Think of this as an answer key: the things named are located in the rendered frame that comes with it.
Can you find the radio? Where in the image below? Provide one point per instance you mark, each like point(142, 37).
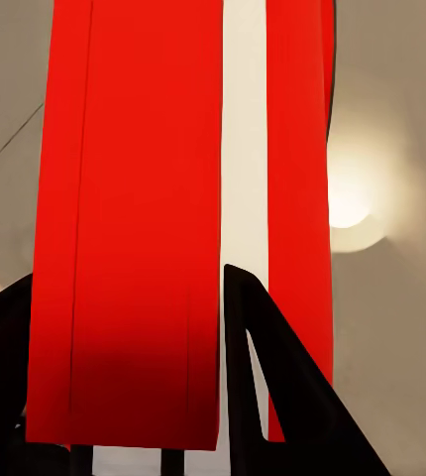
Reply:
point(179, 136)

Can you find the coffee table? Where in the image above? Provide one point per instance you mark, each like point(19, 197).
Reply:
point(376, 162)

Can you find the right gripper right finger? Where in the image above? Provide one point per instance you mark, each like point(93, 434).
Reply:
point(321, 437)

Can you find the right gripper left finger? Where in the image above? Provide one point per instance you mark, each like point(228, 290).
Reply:
point(15, 318)

